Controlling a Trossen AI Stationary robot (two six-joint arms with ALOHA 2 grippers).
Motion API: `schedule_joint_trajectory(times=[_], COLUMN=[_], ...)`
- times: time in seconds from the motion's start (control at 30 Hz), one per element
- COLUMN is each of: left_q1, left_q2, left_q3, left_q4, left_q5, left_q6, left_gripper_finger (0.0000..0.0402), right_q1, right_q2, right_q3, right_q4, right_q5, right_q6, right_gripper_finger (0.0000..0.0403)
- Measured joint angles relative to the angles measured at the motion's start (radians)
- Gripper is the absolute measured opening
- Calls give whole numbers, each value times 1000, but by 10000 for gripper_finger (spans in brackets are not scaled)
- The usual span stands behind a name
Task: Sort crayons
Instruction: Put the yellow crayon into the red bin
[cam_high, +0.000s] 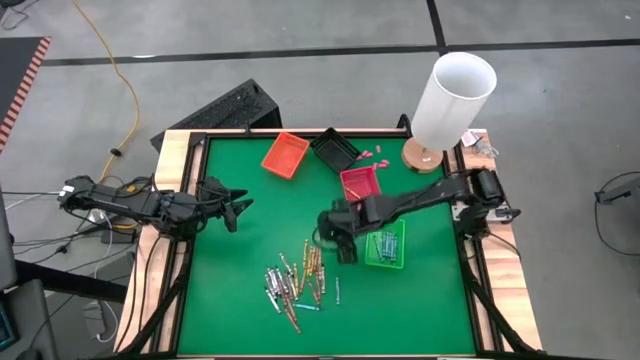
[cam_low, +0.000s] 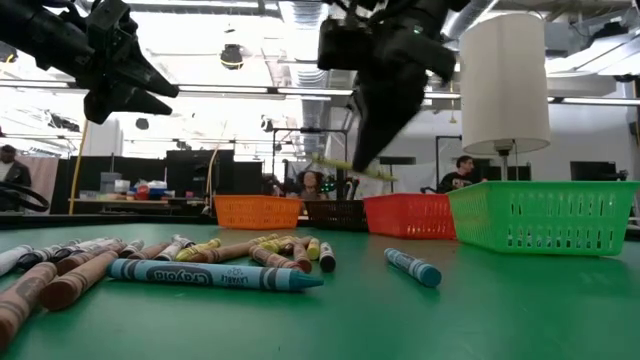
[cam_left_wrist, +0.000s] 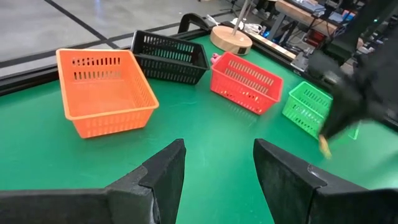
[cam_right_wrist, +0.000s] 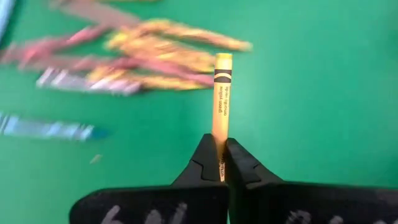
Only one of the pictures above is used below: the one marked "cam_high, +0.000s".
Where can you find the orange plastic basket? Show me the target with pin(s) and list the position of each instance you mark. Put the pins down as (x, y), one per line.
(285, 156)

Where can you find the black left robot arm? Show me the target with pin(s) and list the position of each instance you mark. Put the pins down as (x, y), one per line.
(125, 202)

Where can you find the red plastic basket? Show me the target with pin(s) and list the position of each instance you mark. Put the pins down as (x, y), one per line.
(362, 180)

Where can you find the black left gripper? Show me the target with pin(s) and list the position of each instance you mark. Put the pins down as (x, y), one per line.
(212, 197)

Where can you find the black power brick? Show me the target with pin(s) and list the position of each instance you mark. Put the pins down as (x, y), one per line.
(117, 236)

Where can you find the grey stand leg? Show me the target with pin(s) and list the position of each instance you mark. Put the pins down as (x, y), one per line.
(620, 191)

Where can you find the black plastic basket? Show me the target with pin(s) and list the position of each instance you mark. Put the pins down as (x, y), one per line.
(334, 150)

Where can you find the green plastic basket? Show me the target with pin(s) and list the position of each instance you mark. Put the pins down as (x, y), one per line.
(400, 250)

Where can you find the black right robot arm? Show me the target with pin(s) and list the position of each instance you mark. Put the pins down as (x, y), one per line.
(425, 195)

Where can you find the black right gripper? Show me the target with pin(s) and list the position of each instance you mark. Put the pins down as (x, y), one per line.
(342, 220)

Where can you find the black mat with striped edge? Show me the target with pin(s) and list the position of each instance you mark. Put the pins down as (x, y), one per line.
(15, 70)

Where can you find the white table lamp wooden base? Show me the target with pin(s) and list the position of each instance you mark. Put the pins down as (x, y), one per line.
(450, 110)

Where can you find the black floor beam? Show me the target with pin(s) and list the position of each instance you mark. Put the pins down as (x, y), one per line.
(70, 282)

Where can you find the clear plastic bag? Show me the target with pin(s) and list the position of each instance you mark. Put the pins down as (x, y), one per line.
(485, 149)

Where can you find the white paper tag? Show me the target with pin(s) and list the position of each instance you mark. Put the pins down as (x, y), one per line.
(467, 138)

